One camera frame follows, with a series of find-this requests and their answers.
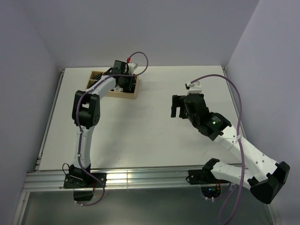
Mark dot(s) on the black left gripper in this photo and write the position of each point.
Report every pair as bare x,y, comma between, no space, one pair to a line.
130,86

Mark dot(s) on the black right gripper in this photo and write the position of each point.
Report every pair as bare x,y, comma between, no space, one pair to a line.
178,101

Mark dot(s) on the wooden compartment box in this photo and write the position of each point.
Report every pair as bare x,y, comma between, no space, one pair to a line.
111,93

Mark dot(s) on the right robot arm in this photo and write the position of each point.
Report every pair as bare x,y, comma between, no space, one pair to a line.
263,176

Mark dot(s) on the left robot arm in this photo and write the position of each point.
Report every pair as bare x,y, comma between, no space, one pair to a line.
86,115

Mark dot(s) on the black striped rolled socks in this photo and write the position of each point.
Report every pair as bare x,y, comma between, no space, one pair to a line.
96,76

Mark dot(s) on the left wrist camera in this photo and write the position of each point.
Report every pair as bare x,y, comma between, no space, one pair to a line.
121,67

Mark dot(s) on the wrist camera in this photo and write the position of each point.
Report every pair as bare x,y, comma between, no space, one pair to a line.
121,67
193,87

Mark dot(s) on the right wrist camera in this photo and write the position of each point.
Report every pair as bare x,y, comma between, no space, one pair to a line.
193,87

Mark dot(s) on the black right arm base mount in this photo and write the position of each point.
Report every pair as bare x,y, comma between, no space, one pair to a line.
202,177

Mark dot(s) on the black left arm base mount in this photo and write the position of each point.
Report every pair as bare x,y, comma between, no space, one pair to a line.
72,182

